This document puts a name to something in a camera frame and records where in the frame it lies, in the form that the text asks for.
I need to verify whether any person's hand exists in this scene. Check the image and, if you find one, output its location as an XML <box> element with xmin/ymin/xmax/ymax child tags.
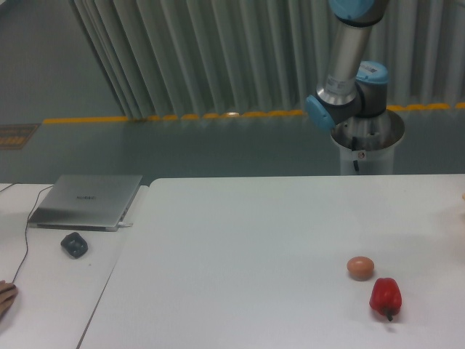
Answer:
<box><xmin>0</xmin><ymin>287</ymin><xmax>18</xmax><ymax>316</ymax></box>

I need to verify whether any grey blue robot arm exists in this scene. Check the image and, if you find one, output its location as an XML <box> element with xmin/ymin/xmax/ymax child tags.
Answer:
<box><xmin>305</xmin><ymin>1</ymin><xmax>389</xmax><ymax>130</ymax></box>

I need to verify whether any red bell pepper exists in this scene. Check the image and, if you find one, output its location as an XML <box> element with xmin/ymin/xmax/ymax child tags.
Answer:
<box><xmin>369</xmin><ymin>278</ymin><xmax>403</xmax><ymax>321</ymax></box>

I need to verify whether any small black plastic gadget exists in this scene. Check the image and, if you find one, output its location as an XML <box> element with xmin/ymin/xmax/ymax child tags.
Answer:
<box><xmin>60</xmin><ymin>232</ymin><xmax>89</xmax><ymax>259</ymax></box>

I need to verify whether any silver closed laptop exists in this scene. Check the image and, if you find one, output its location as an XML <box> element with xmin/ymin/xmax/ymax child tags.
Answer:
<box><xmin>28</xmin><ymin>174</ymin><xmax>142</xmax><ymax>231</ymax></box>

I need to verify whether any white usb dongle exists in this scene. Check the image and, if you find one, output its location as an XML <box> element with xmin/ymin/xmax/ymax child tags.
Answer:
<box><xmin>118</xmin><ymin>222</ymin><xmax>133</xmax><ymax>228</ymax></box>

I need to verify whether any brown egg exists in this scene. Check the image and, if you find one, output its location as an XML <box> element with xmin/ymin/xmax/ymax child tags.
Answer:
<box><xmin>347</xmin><ymin>256</ymin><xmax>375</xmax><ymax>281</ymax></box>

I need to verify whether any thin black mouse cable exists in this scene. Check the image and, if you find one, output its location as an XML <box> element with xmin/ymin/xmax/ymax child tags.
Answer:
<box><xmin>0</xmin><ymin>182</ymin><xmax>55</xmax><ymax>284</ymax></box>

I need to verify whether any black pedestal cable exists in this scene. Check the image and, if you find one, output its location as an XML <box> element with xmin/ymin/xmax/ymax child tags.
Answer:
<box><xmin>350</xmin><ymin>135</ymin><xmax>360</xmax><ymax>175</ymax></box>

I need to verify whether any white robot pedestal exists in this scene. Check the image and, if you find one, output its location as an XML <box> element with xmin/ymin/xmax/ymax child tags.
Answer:
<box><xmin>331</xmin><ymin>110</ymin><xmax>405</xmax><ymax>175</ymax></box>

